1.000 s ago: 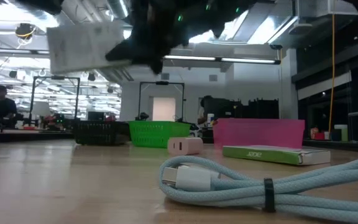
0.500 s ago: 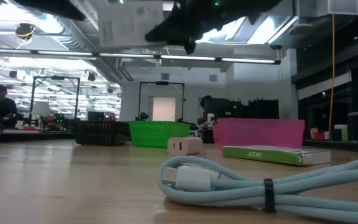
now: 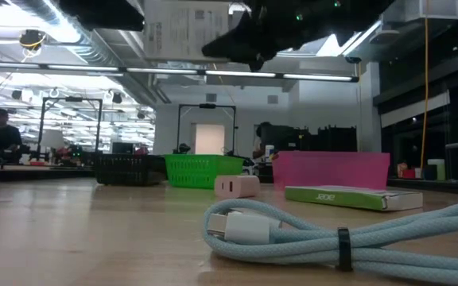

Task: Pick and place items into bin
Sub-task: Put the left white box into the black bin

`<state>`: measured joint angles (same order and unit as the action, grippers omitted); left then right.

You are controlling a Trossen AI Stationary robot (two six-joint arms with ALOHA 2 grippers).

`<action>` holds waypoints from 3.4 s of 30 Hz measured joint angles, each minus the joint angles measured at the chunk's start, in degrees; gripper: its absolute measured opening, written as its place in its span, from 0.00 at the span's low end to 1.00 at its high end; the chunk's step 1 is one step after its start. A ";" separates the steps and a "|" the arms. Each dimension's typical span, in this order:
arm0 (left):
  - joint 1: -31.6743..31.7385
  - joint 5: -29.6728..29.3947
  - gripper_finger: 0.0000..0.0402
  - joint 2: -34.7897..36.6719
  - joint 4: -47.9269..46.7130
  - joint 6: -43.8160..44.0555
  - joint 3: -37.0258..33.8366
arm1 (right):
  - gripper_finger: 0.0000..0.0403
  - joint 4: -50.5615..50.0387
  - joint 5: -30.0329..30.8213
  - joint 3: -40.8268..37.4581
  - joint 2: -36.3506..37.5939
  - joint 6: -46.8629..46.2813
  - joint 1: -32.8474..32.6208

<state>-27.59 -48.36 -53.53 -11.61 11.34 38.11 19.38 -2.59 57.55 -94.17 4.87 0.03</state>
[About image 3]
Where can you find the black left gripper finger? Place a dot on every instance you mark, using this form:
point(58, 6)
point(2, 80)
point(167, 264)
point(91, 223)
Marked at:
point(109, 14)

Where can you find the green white Acer box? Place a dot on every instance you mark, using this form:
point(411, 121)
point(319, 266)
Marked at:
point(352, 196)
point(177, 32)

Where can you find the white charger plug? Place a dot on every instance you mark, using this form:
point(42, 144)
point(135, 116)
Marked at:
point(245, 186)

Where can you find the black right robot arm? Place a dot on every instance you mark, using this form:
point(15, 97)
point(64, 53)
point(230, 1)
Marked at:
point(372, 14)

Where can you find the pink plastic bin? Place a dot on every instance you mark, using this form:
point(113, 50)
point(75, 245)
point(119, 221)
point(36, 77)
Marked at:
point(332, 168)

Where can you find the person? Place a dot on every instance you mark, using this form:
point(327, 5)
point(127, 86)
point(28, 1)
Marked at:
point(262, 131)
point(2, 139)

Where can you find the black overhead light bar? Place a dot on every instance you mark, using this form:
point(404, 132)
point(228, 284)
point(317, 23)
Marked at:
point(165, 70)

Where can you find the black equipment rack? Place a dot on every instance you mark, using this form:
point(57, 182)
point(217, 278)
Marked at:
point(324, 139)

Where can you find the green plastic basket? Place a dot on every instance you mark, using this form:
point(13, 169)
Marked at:
point(197, 171)

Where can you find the small black monitor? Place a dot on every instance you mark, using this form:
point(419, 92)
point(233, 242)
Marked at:
point(122, 148)

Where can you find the black plastic basket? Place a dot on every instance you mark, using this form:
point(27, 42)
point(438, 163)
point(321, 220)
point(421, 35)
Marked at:
point(125, 171)

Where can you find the long background table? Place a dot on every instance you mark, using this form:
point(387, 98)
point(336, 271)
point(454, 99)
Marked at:
point(34, 171)

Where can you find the small red container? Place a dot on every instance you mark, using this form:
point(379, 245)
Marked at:
point(408, 173)

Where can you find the green white container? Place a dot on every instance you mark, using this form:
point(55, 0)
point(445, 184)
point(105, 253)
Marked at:
point(436, 168)

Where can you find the black gantry frame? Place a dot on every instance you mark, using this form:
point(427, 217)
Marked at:
point(207, 106)
point(70, 99)

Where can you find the black overhead camera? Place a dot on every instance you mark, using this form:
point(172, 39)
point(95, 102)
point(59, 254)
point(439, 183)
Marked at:
point(32, 39)

